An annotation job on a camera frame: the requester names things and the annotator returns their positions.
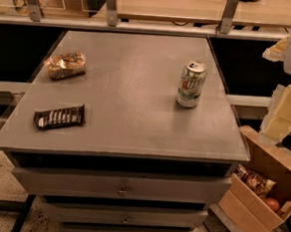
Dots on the orange fruit in box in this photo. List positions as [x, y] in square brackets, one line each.
[272, 203]

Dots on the orange soda can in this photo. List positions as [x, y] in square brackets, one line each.
[63, 66]

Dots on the snack bag in box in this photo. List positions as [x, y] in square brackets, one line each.
[259, 184]

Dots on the open cardboard box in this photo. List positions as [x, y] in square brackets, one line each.
[259, 198]

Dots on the dark chocolate bar wrapper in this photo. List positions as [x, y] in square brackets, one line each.
[59, 118]

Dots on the grey drawer cabinet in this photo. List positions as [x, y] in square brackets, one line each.
[140, 162]

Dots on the wooden shelf with metal brackets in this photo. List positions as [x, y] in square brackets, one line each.
[263, 19]

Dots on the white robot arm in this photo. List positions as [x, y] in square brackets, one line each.
[287, 58]

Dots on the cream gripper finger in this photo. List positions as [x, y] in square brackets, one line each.
[276, 52]
[277, 122]

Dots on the white green soda can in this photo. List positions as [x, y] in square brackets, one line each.
[189, 89]

